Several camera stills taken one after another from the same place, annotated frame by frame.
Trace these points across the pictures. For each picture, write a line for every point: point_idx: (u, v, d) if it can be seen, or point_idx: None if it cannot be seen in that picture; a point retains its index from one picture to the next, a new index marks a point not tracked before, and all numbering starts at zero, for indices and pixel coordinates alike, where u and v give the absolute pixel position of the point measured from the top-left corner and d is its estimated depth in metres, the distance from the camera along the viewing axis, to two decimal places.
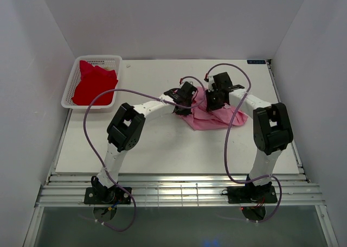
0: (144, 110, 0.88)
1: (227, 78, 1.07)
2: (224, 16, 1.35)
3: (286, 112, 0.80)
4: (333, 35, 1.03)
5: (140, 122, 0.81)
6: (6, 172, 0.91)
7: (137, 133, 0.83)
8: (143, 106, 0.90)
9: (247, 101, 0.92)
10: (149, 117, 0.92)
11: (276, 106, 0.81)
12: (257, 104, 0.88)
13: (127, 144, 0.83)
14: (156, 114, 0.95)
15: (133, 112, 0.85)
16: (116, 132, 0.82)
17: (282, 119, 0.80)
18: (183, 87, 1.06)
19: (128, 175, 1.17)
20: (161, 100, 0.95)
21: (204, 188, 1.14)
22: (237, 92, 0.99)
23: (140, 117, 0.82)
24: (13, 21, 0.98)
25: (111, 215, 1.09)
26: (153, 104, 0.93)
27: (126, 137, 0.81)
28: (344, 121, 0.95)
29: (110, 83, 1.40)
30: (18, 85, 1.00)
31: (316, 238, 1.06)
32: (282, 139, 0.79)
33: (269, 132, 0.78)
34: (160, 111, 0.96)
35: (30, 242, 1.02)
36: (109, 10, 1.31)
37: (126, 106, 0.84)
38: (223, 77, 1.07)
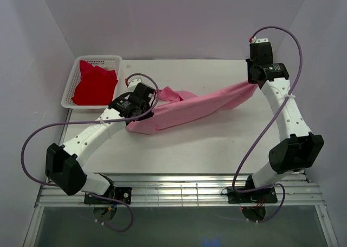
0: (77, 146, 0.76)
1: (268, 52, 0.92)
2: (224, 16, 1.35)
3: (319, 147, 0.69)
4: (332, 35, 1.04)
5: (74, 168, 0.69)
6: (7, 172, 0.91)
7: (78, 175, 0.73)
8: (77, 140, 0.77)
9: (284, 113, 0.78)
10: (92, 146, 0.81)
11: (314, 139, 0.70)
12: (294, 125, 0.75)
13: (74, 185, 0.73)
14: (98, 140, 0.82)
15: (63, 153, 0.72)
16: (56, 178, 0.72)
17: (310, 153, 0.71)
18: (137, 91, 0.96)
19: (128, 175, 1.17)
20: (100, 121, 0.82)
21: (204, 188, 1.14)
22: (277, 83, 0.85)
23: (71, 162, 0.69)
24: (13, 21, 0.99)
25: (111, 215, 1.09)
26: (91, 132, 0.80)
27: (66, 185, 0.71)
28: (344, 121, 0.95)
29: (110, 83, 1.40)
30: (18, 85, 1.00)
31: (315, 238, 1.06)
32: (298, 167, 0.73)
33: (290, 160, 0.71)
34: (104, 133, 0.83)
35: (30, 242, 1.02)
36: (109, 10, 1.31)
37: (53, 150, 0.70)
38: (264, 48, 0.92)
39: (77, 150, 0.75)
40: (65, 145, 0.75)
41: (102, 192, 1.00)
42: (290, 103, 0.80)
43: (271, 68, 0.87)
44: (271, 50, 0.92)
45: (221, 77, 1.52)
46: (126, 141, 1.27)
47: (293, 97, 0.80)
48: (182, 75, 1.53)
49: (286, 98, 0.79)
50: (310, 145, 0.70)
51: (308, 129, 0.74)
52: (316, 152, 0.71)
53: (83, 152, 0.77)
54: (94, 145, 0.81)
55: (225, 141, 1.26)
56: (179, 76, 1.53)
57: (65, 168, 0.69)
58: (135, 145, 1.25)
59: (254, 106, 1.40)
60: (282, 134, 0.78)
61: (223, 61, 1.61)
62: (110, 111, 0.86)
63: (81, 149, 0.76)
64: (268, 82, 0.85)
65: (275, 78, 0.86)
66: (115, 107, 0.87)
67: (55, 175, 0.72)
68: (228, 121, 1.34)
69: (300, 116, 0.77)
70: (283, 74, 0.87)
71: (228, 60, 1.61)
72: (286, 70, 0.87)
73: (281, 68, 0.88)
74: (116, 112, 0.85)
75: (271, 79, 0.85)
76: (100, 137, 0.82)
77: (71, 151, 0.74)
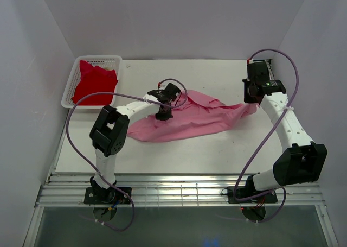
0: (128, 112, 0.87)
1: (264, 71, 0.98)
2: (224, 16, 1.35)
3: (322, 158, 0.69)
4: (332, 36, 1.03)
5: (124, 124, 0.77)
6: (7, 173, 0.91)
7: (122, 135, 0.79)
8: (126, 107, 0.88)
9: (284, 124, 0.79)
10: (135, 116, 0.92)
11: (317, 149, 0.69)
12: (295, 135, 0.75)
13: (113, 148, 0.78)
14: (141, 114, 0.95)
15: (116, 114, 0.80)
16: (100, 136, 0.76)
17: (314, 164, 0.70)
18: (167, 88, 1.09)
19: (130, 175, 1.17)
20: (145, 100, 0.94)
21: (204, 188, 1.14)
22: (276, 97, 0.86)
23: (124, 119, 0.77)
24: (13, 21, 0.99)
25: (111, 215, 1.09)
26: (137, 105, 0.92)
27: (110, 140, 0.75)
28: (343, 121, 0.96)
29: (110, 83, 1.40)
30: (18, 85, 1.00)
31: (316, 238, 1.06)
32: (303, 179, 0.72)
33: (295, 173, 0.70)
34: (146, 110, 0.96)
35: (30, 242, 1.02)
36: (109, 11, 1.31)
37: (108, 108, 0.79)
38: (261, 67, 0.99)
39: (128, 114, 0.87)
40: (118, 108, 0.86)
41: (113, 181, 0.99)
42: (289, 115, 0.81)
43: (268, 83, 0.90)
44: (268, 69, 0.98)
45: (220, 77, 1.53)
46: (127, 140, 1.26)
47: (291, 109, 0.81)
48: (182, 75, 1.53)
49: (284, 109, 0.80)
50: (313, 157, 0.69)
51: (309, 139, 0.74)
52: (320, 162, 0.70)
53: (132, 117, 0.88)
54: (136, 118, 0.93)
55: (225, 141, 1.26)
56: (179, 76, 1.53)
57: (119, 121, 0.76)
58: (135, 145, 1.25)
59: None
60: (284, 145, 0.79)
61: (222, 60, 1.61)
62: (150, 96, 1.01)
63: (130, 114, 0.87)
64: (266, 96, 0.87)
65: (272, 93, 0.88)
66: (153, 95, 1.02)
67: (101, 133, 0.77)
68: None
69: (300, 127, 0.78)
70: (280, 89, 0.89)
71: (228, 59, 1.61)
72: (282, 85, 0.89)
73: (278, 84, 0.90)
74: (154, 97, 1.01)
75: (268, 93, 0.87)
76: (142, 111, 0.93)
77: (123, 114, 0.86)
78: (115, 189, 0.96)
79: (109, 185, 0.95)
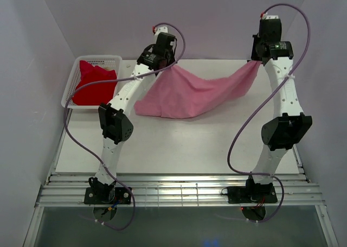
0: (122, 103, 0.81)
1: (276, 31, 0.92)
2: (223, 16, 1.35)
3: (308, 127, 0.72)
4: (332, 36, 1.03)
5: (123, 118, 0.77)
6: (7, 173, 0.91)
7: (127, 124, 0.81)
8: (119, 97, 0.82)
9: (281, 92, 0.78)
10: (132, 101, 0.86)
11: (303, 119, 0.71)
12: (288, 105, 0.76)
13: (124, 135, 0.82)
14: (137, 94, 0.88)
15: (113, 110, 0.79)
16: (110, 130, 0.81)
17: (299, 132, 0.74)
18: (159, 41, 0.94)
19: (130, 175, 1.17)
20: (135, 78, 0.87)
21: (204, 188, 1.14)
22: (281, 62, 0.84)
23: (120, 115, 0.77)
24: (13, 22, 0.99)
25: (111, 215, 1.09)
26: (128, 88, 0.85)
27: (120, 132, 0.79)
28: (344, 121, 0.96)
29: (110, 83, 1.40)
30: (18, 86, 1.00)
31: (316, 238, 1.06)
32: (286, 142, 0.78)
33: (281, 135, 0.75)
34: (140, 88, 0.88)
35: (30, 242, 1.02)
36: (109, 11, 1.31)
37: (104, 106, 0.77)
38: (274, 24, 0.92)
39: (122, 106, 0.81)
40: (111, 103, 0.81)
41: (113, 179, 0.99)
42: (289, 83, 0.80)
43: (277, 46, 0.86)
44: (281, 28, 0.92)
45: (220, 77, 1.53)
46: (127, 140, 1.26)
47: (292, 77, 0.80)
48: None
49: (286, 78, 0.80)
50: (299, 125, 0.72)
51: (300, 110, 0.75)
52: (305, 130, 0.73)
53: (127, 106, 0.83)
54: (133, 100, 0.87)
55: (225, 141, 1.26)
56: None
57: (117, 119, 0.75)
58: (135, 144, 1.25)
59: (255, 106, 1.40)
60: (276, 113, 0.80)
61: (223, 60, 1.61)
62: (140, 65, 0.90)
63: (124, 105, 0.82)
64: (271, 59, 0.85)
65: (279, 57, 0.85)
66: (143, 63, 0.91)
67: (108, 127, 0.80)
68: (229, 121, 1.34)
69: (295, 97, 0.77)
70: (288, 53, 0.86)
71: (229, 60, 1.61)
72: (291, 49, 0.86)
73: (288, 48, 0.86)
74: (146, 67, 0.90)
75: (274, 57, 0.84)
76: (137, 92, 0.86)
77: (118, 107, 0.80)
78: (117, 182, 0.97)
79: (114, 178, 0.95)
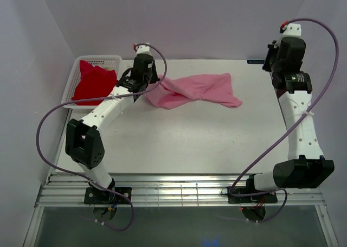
0: (96, 120, 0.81)
1: (298, 58, 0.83)
2: (223, 16, 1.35)
3: (327, 173, 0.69)
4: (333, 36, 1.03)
5: (96, 136, 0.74)
6: (7, 173, 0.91)
7: (98, 146, 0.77)
8: (94, 114, 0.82)
9: (297, 131, 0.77)
10: (107, 120, 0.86)
11: (325, 164, 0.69)
12: (306, 145, 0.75)
13: (93, 160, 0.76)
14: (113, 114, 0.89)
15: (84, 127, 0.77)
16: (77, 152, 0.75)
17: (316, 177, 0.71)
18: (136, 66, 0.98)
19: (130, 175, 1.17)
20: (112, 97, 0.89)
21: (204, 188, 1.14)
22: (297, 96, 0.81)
23: (93, 131, 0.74)
24: (14, 22, 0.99)
25: (111, 215, 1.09)
26: (105, 107, 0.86)
27: (88, 155, 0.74)
28: (344, 122, 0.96)
29: (110, 83, 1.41)
30: (18, 84, 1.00)
31: (316, 238, 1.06)
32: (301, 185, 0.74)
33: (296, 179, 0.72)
34: (116, 108, 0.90)
35: (30, 242, 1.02)
36: (109, 10, 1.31)
37: (75, 122, 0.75)
38: (295, 54, 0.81)
39: (96, 122, 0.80)
40: (84, 120, 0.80)
41: (107, 185, 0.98)
42: (307, 122, 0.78)
43: (295, 80, 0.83)
44: (303, 55, 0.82)
45: None
46: (128, 140, 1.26)
47: (310, 115, 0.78)
48: (182, 76, 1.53)
49: (303, 115, 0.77)
50: (318, 169, 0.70)
51: (319, 151, 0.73)
52: (322, 177, 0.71)
53: (102, 124, 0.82)
54: (108, 119, 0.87)
55: (225, 141, 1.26)
56: (179, 76, 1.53)
57: (88, 136, 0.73)
58: (135, 145, 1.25)
59: (254, 106, 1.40)
60: (291, 151, 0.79)
61: (223, 61, 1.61)
62: (119, 88, 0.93)
63: (98, 121, 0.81)
64: (288, 94, 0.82)
65: (296, 91, 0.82)
66: (123, 86, 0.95)
67: (76, 149, 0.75)
68: (229, 121, 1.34)
69: (314, 137, 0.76)
70: (306, 87, 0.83)
71: (229, 60, 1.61)
72: (309, 83, 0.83)
73: (305, 80, 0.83)
74: (124, 89, 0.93)
75: (291, 91, 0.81)
76: (113, 111, 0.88)
77: (91, 124, 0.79)
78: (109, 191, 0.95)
79: (104, 189, 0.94)
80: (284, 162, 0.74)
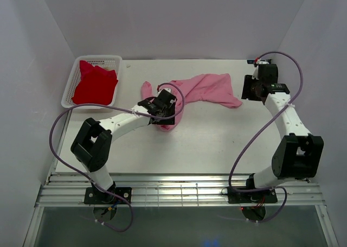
0: (111, 126, 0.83)
1: (273, 74, 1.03)
2: (223, 16, 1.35)
3: (319, 150, 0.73)
4: (333, 36, 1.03)
5: (107, 140, 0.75)
6: (7, 173, 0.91)
7: (103, 151, 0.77)
8: (111, 121, 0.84)
9: (283, 116, 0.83)
10: (121, 131, 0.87)
11: (314, 139, 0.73)
12: (294, 126, 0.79)
13: (94, 164, 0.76)
14: (127, 128, 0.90)
15: (98, 128, 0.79)
16: (81, 150, 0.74)
17: (311, 156, 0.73)
18: (160, 96, 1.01)
19: (132, 175, 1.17)
20: (132, 112, 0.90)
21: (204, 188, 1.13)
22: (278, 95, 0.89)
23: (107, 133, 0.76)
24: (14, 22, 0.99)
25: (111, 215, 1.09)
26: (124, 118, 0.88)
27: (91, 157, 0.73)
28: (344, 122, 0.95)
29: (110, 83, 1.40)
30: (18, 84, 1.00)
31: (316, 238, 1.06)
32: (300, 173, 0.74)
33: (293, 163, 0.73)
34: (133, 123, 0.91)
35: (30, 242, 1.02)
36: (109, 11, 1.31)
37: (91, 121, 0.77)
38: (269, 70, 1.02)
39: (111, 128, 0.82)
40: (101, 122, 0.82)
41: (106, 188, 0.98)
42: (290, 111, 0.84)
43: (272, 86, 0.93)
44: (277, 71, 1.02)
45: None
46: (128, 140, 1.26)
47: (291, 106, 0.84)
48: (182, 76, 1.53)
49: (286, 105, 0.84)
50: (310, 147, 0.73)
51: (306, 131, 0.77)
52: (317, 156, 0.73)
53: (116, 131, 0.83)
54: (122, 131, 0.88)
55: (225, 141, 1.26)
56: (179, 76, 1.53)
57: (101, 135, 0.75)
58: (135, 145, 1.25)
59: (255, 106, 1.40)
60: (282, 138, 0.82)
61: (223, 60, 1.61)
62: (139, 107, 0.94)
63: (114, 128, 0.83)
64: (269, 95, 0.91)
65: (276, 93, 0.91)
66: (142, 106, 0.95)
67: (81, 147, 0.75)
68: (229, 121, 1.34)
69: (299, 121, 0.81)
70: (284, 90, 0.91)
71: (228, 60, 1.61)
72: (287, 87, 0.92)
73: (283, 86, 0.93)
74: (144, 110, 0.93)
75: (271, 92, 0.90)
76: (128, 125, 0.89)
77: (107, 128, 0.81)
78: (109, 194, 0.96)
79: (104, 190, 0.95)
80: (278, 149, 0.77)
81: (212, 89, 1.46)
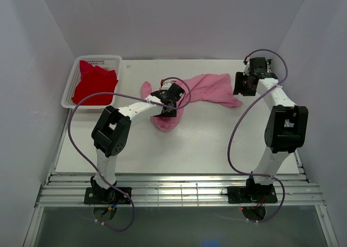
0: (129, 113, 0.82)
1: (263, 64, 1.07)
2: (223, 16, 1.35)
3: (305, 118, 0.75)
4: (332, 36, 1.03)
5: (126, 126, 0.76)
6: (7, 173, 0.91)
7: (123, 136, 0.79)
8: (129, 108, 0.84)
9: (272, 94, 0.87)
10: (136, 119, 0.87)
11: (299, 109, 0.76)
12: (281, 100, 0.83)
13: (114, 149, 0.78)
14: (142, 116, 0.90)
15: (118, 115, 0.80)
16: (101, 136, 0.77)
17: (298, 124, 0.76)
18: (172, 89, 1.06)
19: (132, 175, 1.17)
20: (147, 100, 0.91)
21: (204, 188, 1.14)
22: (268, 81, 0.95)
23: (126, 119, 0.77)
24: (14, 23, 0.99)
25: (111, 215, 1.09)
26: (140, 106, 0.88)
27: (112, 141, 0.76)
28: (343, 122, 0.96)
29: (110, 83, 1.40)
30: (18, 85, 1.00)
31: (316, 238, 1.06)
32: (289, 144, 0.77)
33: (281, 131, 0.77)
34: (147, 112, 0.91)
35: (30, 242, 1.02)
36: (109, 11, 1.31)
37: (111, 108, 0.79)
38: (258, 61, 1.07)
39: (130, 115, 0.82)
40: (120, 109, 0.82)
41: (113, 182, 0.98)
42: (279, 90, 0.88)
43: (262, 74, 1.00)
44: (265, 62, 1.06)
45: None
46: (128, 140, 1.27)
47: (279, 87, 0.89)
48: (182, 75, 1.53)
49: (274, 86, 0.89)
50: (297, 116, 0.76)
51: (293, 103, 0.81)
52: (304, 124, 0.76)
53: (133, 119, 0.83)
54: (137, 120, 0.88)
55: (225, 141, 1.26)
56: (178, 76, 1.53)
57: (121, 122, 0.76)
58: (136, 145, 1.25)
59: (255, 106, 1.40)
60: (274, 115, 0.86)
61: (223, 61, 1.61)
62: (153, 96, 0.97)
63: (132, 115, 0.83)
64: (259, 81, 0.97)
65: (265, 78, 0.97)
66: (156, 96, 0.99)
67: (101, 133, 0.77)
68: (229, 121, 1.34)
69: (286, 96, 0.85)
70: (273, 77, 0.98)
71: (228, 60, 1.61)
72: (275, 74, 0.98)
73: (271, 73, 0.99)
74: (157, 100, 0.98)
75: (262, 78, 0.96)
76: (144, 113, 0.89)
77: (125, 114, 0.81)
78: (115, 190, 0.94)
79: (109, 185, 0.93)
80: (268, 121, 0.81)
81: (212, 89, 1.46)
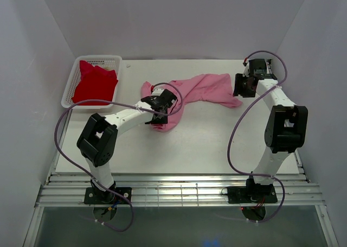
0: (117, 121, 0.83)
1: (263, 66, 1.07)
2: (223, 16, 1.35)
3: (304, 117, 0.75)
4: (332, 36, 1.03)
5: (113, 134, 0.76)
6: (7, 173, 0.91)
7: (109, 145, 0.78)
8: (116, 116, 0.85)
9: (271, 95, 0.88)
10: (125, 126, 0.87)
11: (299, 109, 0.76)
12: (281, 100, 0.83)
13: (100, 158, 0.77)
14: (132, 122, 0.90)
15: (104, 124, 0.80)
16: (87, 145, 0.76)
17: (297, 124, 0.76)
18: (163, 95, 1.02)
19: (132, 175, 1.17)
20: (136, 107, 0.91)
21: (204, 188, 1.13)
22: (267, 82, 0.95)
23: (112, 128, 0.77)
24: (14, 23, 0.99)
25: (111, 215, 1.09)
26: (128, 113, 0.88)
27: (97, 151, 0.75)
28: (343, 122, 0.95)
29: (110, 83, 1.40)
30: (18, 85, 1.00)
31: (316, 238, 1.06)
32: (289, 144, 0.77)
33: (281, 131, 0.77)
34: (137, 119, 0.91)
35: (30, 242, 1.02)
36: (109, 11, 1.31)
37: (97, 117, 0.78)
38: (258, 62, 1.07)
39: (117, 123, 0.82)
40: (107, 117, 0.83)
41: (108, 185, 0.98)
42: (278, 92, 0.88)
43: (262, 74, 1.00)
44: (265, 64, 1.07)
45: None
46: (128, 140, 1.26)
47: (279, 87, 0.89)
48: (182, 75, 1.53)
49: (274, 86, 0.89)
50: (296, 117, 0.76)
51: (292, 103, 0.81)
52: (304, 123, 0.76)
53: (121, 126, 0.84)
54: (126, 127, 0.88)
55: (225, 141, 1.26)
56: (178, 76, 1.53)
57: (107, 131, 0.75)
58: (135, 145, 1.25)
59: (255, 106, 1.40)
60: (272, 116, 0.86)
61: (222, 61, 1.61)
62: (143, 103, 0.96)
63: (120, 123, 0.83)
64: (259, 82, 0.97)
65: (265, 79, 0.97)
66: (146, 102, 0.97)
67: (87, 142, 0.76)
68: (229, 121, 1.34)
69: (286, 97, 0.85)
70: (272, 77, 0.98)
71: (228, 60, 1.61)
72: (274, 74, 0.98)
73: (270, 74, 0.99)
74: (148, 106, 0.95)
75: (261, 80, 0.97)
76: (133, 120, 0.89)
77: (111, 122, 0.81)
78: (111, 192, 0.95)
79: (105, 188, 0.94)
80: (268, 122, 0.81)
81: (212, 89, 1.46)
